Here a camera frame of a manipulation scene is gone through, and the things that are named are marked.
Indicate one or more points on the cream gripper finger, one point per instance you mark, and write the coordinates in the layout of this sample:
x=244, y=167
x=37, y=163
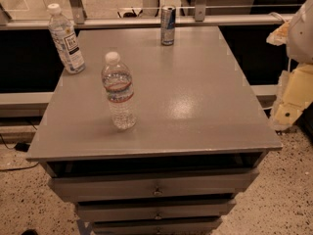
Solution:
x=295, y=94
x=279, y=35

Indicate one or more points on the clear water bottle red label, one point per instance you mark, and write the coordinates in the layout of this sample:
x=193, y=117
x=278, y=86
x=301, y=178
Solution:
x=117, y=81

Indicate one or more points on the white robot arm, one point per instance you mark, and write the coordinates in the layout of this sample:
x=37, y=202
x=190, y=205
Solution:
x=299, y=44

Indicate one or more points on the blue silver redbull can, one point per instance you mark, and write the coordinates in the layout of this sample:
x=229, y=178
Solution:
x=167, y=25

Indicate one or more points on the white labelled tea bottle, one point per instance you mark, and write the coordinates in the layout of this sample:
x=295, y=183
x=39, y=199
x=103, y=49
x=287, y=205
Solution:
x=64, y=37

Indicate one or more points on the grey drawer cabinet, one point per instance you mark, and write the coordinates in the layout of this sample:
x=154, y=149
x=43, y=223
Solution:
x=195, y=111

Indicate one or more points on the top grey drawer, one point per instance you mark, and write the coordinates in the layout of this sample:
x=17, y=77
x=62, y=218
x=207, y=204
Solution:
x=153, y=185

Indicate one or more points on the grey drawer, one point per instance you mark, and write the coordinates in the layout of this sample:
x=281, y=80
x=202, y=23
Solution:
x=153, y=185
x=170, y=226
x=156, y=210

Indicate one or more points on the middle grey drawer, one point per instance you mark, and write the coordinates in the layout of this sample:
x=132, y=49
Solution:
x=156, y=210

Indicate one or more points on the bottom grey drawer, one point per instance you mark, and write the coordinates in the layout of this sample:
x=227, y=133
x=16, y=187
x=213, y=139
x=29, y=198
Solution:
x=170, y=226

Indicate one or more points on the metal railing frame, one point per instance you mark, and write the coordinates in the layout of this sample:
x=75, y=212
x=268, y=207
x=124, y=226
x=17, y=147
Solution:
x=33, y=14

